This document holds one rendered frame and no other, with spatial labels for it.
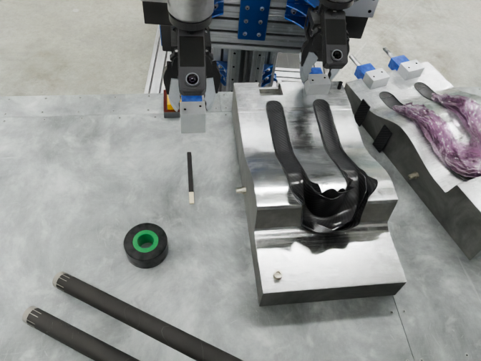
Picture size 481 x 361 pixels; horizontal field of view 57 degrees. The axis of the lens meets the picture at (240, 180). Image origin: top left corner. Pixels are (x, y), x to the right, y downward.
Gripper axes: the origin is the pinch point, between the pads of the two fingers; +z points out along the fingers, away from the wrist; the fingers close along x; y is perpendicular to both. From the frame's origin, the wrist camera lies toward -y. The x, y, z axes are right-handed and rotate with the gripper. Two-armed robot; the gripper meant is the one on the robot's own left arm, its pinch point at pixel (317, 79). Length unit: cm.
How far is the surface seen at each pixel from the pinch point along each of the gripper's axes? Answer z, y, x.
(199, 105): -4.6, -12.3, 27.8
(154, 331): 3, -53, 37
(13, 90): 91, 102, 114
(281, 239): 5.2, -37.8, 14.1
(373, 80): 3.0, 2.9, -15.4
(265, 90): 4.2, 1.4, 11.5
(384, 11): 91, 171, -103
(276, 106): 2.6, -5.6, 10.2
